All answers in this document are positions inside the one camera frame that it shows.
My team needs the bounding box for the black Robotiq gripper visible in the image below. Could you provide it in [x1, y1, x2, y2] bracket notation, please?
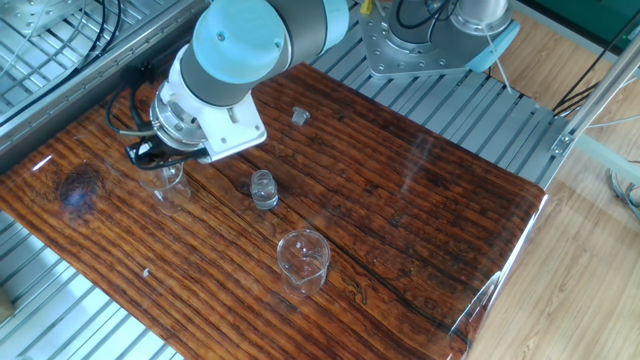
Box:
[124, 138, 212, 170]

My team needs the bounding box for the small clear glass bottle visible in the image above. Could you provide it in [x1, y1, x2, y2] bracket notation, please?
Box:
[249, 169, 280, 211]

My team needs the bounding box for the clear glass beaker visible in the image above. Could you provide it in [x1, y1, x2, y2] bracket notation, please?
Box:
[276, 228, 332, 300]
[137, 158, 193, 216]

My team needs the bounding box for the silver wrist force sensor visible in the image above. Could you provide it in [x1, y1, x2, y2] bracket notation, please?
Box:
[148, 91, 210, 152]

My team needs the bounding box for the silver perforated mounting plate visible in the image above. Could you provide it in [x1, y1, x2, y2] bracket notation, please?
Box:
[0, 0, 84, 37]

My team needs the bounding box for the brown cardboard box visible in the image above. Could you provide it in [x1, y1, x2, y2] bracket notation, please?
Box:
[0, 287, 16, 324]

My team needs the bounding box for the wood grain table mat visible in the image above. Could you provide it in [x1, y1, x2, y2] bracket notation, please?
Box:
[0, 62, 549, 360]

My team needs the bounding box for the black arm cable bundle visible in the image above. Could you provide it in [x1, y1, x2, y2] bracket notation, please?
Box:
[104, 0, 464, 172]

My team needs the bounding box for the thin black cable pair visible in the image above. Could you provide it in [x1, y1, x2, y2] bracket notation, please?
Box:
[74, 0, 124, 69]

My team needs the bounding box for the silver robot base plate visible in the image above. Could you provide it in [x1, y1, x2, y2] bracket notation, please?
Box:
[357, 0, 501, 80]

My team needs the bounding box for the grey cable bundle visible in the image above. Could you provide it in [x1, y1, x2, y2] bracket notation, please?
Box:
[606, 167, 640, 224]

